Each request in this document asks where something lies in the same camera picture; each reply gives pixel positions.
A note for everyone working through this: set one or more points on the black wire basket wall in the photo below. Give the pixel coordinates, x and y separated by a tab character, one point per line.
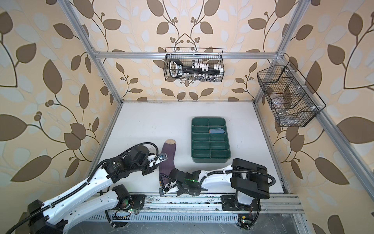
293	102
194	53

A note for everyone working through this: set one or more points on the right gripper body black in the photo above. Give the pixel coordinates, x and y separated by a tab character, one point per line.
182	189

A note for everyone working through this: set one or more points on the blue grey sock green toe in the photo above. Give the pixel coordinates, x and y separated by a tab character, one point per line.
217	131

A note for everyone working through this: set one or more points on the black wire basket right wall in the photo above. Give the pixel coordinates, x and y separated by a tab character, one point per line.
293	102

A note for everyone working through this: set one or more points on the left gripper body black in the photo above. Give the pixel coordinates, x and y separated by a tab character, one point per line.
145	165

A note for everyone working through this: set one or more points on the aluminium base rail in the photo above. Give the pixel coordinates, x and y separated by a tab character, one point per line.
207	208

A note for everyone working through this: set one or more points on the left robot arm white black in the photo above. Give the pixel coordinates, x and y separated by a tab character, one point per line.
57	215

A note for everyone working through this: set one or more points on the black wire basket back wall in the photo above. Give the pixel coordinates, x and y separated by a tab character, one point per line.
194	53

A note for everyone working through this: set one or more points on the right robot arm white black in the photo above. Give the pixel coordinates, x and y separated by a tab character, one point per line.
250	181

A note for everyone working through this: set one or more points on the black tool in basket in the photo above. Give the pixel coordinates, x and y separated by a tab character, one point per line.
177	68

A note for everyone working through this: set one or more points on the green divided plastic tray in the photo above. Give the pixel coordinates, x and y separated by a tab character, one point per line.
206	147

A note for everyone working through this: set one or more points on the purple sock beige toe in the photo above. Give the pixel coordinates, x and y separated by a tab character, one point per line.
169	148

